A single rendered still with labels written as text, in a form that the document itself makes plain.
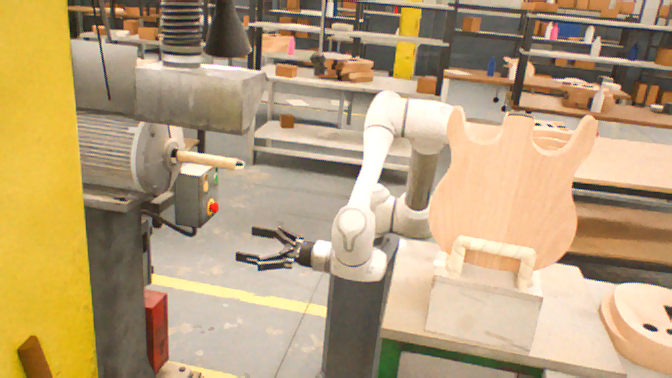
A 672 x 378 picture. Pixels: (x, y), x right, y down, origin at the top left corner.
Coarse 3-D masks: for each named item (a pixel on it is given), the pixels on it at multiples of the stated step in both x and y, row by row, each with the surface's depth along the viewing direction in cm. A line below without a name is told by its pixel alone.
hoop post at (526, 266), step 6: (528, 258) 132; (534, 258) 132; (522, 264) 134; (528, 264) 133; (534, 264) 133; (522, 270) 134; (528, 270) 133; (522, 276) 134; (528, 276) 134; (516, 282) 136; (522, 282) 135; (522, 288) 135
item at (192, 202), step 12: (192, 168) 193; (204, 168) 194; (180, 180) 188; (192, 180) 187; (180, 192) 190; (192, 192) 189; (204, 192) 191; (216, 192) 202; (180, 204) 192; (192, 204) 191; (204, 204) 193; (156, 216) 194; (180, 216) 193; (192, 216) 192; (204, 216) 195; (180, 228) 198; (192, 228) 199
